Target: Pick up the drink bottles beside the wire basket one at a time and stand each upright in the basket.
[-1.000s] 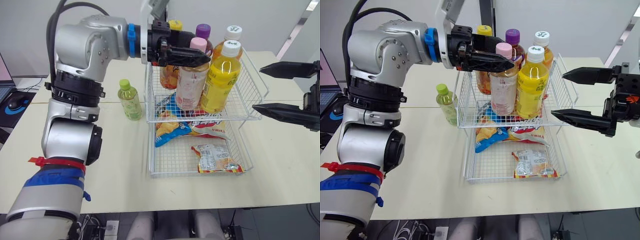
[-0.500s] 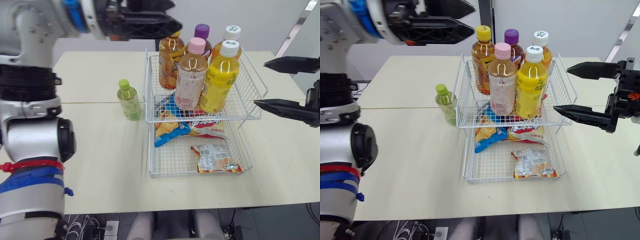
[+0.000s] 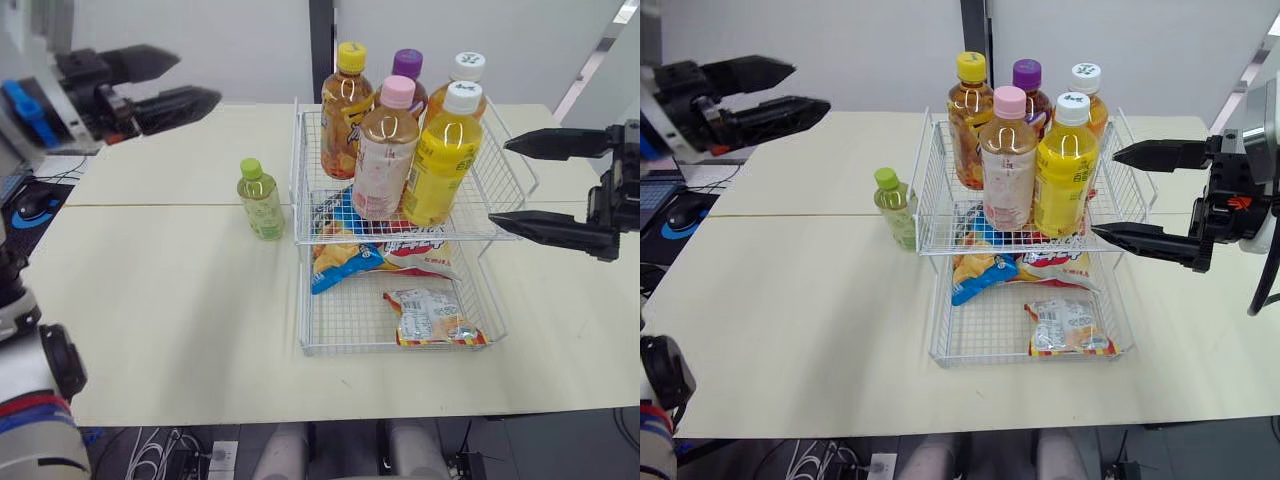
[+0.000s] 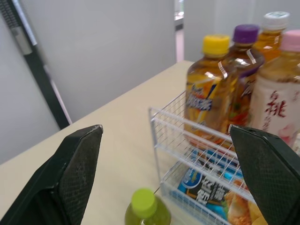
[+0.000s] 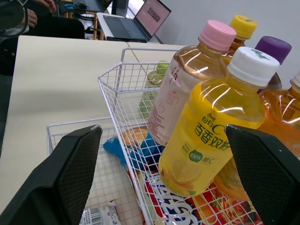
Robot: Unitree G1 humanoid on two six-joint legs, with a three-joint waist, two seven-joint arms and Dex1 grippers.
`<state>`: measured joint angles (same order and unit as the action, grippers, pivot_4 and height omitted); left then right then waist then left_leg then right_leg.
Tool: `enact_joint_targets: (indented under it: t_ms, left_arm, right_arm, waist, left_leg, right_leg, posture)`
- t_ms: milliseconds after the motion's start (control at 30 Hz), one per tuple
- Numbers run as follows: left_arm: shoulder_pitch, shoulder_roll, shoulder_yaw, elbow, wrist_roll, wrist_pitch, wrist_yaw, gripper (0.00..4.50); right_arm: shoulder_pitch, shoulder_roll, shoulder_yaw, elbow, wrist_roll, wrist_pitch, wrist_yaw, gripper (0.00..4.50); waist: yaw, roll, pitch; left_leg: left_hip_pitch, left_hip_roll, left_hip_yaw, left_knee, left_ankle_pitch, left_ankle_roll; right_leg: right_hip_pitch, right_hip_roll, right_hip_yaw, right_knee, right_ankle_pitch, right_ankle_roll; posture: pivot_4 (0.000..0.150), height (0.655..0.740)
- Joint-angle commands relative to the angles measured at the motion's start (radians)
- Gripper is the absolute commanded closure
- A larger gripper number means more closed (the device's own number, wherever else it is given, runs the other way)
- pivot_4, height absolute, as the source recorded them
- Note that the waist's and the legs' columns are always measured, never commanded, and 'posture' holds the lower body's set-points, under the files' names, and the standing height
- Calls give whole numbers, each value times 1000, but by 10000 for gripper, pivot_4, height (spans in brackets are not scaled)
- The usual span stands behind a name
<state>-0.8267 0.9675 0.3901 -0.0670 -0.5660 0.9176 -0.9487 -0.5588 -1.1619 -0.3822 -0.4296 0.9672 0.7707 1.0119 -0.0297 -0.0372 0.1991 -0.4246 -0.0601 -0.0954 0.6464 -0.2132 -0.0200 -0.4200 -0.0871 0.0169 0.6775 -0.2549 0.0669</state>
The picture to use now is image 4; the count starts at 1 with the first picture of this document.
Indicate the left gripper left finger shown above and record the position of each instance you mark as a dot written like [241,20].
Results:
[70,178]

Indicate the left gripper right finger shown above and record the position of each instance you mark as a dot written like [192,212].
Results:
[267,173]

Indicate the pink-capped peach drink bottle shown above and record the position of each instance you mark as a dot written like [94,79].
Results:
[279,93]

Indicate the blue snack pack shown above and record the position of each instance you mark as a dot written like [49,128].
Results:
[211,194]

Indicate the green-capped green tea bottle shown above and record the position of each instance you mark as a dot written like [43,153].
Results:
[145,208]

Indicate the yellow-capped tea bottle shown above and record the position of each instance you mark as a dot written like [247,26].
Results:
[208,93]

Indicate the purple-capped tea bottle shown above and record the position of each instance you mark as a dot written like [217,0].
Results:
[243,77]

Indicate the white-capped tea bottle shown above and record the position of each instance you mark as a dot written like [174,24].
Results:
[269,39]

